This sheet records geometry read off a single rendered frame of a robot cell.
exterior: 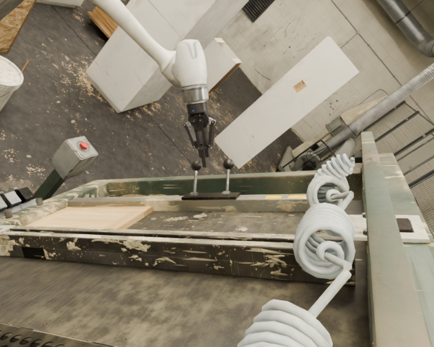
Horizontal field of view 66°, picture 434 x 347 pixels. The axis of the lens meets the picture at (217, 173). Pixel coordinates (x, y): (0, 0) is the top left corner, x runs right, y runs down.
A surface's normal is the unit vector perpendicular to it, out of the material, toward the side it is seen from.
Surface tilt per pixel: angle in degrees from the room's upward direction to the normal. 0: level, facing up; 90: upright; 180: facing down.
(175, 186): 90
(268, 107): 90
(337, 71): 90
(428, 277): 56
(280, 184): 90
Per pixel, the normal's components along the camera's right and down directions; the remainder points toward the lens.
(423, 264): -0.14, -0.97
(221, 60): -0.31, 0.34
